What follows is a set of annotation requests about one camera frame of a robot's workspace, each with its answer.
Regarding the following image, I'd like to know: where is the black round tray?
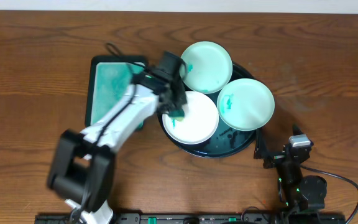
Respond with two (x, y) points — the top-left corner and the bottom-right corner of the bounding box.
(158, 63), (255, 158)

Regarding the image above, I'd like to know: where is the mint green plate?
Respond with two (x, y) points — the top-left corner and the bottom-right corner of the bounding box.
(217, 78), (275, 131)
(180, 41), (232, 94)

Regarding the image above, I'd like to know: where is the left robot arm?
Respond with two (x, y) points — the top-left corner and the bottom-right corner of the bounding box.
(47, 67), (186, 223)

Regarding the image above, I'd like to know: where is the green yellow scrub sponge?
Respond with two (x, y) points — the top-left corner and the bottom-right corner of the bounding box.
(168, 109), (185, 121)

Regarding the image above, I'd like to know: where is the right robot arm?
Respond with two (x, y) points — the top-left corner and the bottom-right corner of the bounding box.
(254, 125), (327, 212)

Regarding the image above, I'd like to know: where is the black rectangular tray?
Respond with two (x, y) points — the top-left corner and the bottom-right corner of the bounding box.
(85, 55), (148, 127)

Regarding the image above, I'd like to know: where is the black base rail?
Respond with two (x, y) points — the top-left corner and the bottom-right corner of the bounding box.
(34, 212), (347, 224)

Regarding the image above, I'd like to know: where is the white pink plate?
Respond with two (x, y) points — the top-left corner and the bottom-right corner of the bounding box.
(162, 91), (219, 144)

